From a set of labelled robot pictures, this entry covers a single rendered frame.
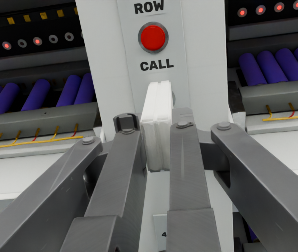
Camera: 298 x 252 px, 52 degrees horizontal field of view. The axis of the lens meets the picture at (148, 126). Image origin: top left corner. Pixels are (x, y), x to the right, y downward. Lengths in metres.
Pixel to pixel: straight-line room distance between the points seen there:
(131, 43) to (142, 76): 0.02
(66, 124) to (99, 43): 0.13
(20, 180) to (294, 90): 0.26
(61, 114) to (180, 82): 0.15
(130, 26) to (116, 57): 0.02
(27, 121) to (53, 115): 0.03
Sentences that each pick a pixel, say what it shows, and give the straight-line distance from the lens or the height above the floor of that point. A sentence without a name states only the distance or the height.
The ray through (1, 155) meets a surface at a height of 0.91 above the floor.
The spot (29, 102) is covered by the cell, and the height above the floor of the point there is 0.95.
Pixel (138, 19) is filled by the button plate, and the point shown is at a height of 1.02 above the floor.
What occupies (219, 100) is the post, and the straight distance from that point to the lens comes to 0.22.
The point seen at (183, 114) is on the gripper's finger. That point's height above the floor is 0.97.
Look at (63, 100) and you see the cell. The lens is 0.34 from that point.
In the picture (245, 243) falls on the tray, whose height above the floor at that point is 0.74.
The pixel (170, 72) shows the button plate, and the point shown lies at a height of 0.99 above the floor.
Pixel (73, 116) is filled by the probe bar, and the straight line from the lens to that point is 0.31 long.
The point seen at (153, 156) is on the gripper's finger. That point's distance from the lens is 0.15.
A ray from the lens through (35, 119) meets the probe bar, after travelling 0.33.
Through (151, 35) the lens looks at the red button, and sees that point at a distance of 0.20.
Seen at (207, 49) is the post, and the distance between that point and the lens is 0.21.
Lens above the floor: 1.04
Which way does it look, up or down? 23 degrees down
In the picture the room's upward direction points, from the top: 9 degrees counter-clockwise
